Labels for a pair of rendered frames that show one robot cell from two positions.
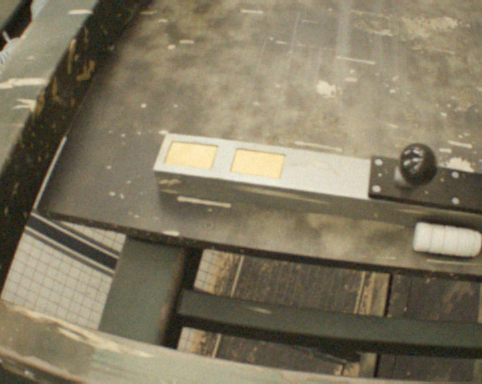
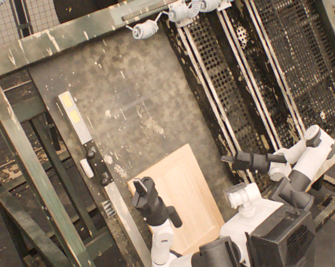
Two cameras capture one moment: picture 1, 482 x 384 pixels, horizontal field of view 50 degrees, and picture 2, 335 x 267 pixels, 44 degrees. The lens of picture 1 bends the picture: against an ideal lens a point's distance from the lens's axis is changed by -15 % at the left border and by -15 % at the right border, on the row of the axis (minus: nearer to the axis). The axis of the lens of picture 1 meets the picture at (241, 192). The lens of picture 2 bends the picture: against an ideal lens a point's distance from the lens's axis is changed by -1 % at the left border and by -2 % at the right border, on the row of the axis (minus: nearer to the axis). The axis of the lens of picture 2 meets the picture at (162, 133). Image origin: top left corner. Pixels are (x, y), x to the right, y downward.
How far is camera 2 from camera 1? 1.19 m
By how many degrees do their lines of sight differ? 20
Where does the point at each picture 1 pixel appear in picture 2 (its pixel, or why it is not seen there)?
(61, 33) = (75, 38)
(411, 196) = not seen: hidden behind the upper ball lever
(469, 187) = (101, 166)
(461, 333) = (70, 186)
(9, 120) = (42, 51)
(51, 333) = (5, 106)
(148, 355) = (19, 129)
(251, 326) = (40, 137)
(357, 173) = (86, 138)
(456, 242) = (87, 171)
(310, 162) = (82, 127)
